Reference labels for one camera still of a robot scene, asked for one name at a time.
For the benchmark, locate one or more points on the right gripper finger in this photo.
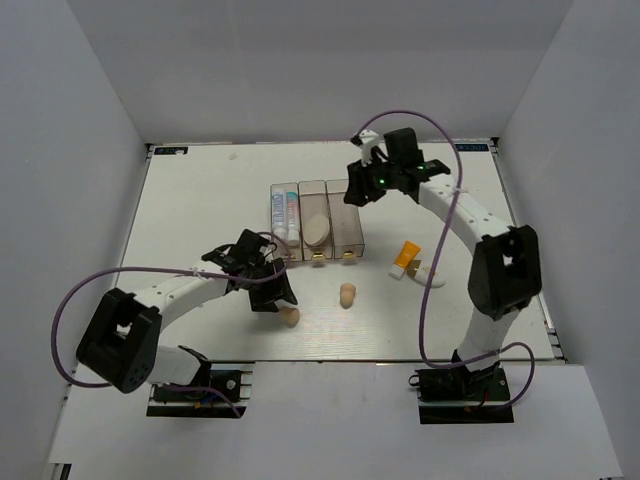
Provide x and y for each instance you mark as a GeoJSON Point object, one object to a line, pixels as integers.
{"type": "Point", "coordinates": [354, 194]}
{"type": "Point", "coordinates": [372, 195]}

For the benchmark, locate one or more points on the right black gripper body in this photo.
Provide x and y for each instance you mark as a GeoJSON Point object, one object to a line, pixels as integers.
{"type": "Point", "coordinates": [384, 175]}

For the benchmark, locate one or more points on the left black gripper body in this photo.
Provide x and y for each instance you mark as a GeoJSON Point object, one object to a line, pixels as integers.
{"type": "Point", "coordinates": [260, 293]}

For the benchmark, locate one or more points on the round cream powder puff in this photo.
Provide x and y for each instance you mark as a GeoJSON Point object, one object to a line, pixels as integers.
{"type": "Point", "coordinates": [316, 229]}

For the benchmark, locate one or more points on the white tube blue logo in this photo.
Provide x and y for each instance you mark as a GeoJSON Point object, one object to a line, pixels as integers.
{"type": "Point", "coordinates": [279, 221]}

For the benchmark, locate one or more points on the white tube pink blue print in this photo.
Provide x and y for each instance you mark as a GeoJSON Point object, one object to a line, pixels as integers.
{"type": "Point", "coordinates": [293, 219]}

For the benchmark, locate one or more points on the beige makeup sponge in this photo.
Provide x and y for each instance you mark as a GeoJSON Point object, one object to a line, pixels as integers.
{"type": "Point", "coordinates": [347, 295]}
{"type": "Point", "coordinates": [290, 316]}

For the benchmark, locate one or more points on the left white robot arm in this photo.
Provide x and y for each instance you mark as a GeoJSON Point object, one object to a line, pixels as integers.
{"type": "Point", "coordinates": [121, 343]}

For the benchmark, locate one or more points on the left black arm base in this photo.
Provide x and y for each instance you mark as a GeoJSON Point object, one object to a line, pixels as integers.
{"type": "Point", "coordinates": [226, 396]}

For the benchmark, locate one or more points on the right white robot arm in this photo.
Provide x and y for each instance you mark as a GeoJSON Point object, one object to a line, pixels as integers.
{"type": "Point", "coordinates": [505, 271]}

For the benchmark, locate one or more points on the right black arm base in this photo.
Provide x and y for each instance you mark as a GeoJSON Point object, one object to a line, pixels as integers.
{"type": "Point", "coordinates": [460, 397]}

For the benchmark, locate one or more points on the middle clear organizer bin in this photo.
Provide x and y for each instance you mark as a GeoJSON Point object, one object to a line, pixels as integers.
{"type": "Point", "coordinates": [313, 200]}

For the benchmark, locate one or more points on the clear organizer bin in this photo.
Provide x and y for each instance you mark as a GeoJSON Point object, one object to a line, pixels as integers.
{"type": "Point", "coordinates": [313, 200]}
{"type": "Point", "coordinates": [347, 235]}
{"type": "Point", "coordinates": [283, 249]}

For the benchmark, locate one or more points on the right clear organizer bin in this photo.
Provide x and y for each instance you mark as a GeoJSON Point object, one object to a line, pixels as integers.
{"type": "Point", "coordinates": [347, 235]}

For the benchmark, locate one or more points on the left clear organizer bin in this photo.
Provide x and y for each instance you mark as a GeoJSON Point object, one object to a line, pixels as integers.
{"type": "Point", "coordinates": [283, 249]}

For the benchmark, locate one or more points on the orange tube white cap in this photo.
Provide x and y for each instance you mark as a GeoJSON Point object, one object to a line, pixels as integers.
{"type": "Point", "coordinates": [406, 255]}

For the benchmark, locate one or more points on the white oval compact case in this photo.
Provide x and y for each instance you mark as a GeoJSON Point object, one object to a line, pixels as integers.
{"type": "Point", "coordinates": [421, 272]}

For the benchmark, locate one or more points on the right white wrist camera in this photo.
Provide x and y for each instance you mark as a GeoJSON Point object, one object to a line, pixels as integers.
{"type": "Point", "coordinates": [366, 140]}

